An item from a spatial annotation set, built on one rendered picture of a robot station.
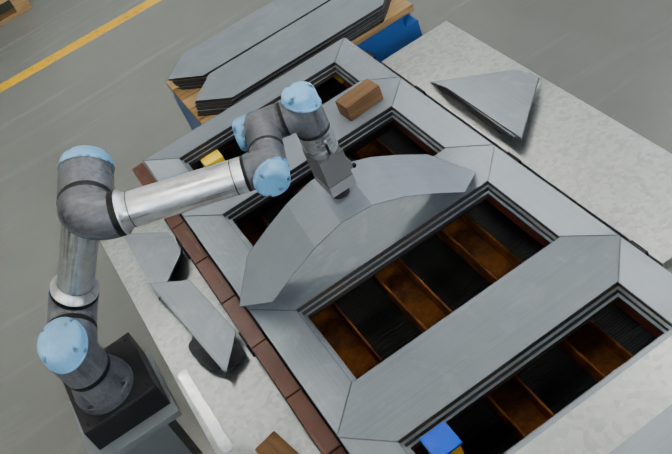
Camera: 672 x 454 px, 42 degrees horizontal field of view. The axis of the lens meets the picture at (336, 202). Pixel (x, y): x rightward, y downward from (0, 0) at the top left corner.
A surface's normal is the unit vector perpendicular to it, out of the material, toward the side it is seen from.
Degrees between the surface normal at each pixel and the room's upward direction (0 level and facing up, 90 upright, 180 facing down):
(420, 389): 0
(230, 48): 0
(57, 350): 12
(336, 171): 90
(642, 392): 0
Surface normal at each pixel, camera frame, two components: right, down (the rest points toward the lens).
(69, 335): -0.29, -0.54
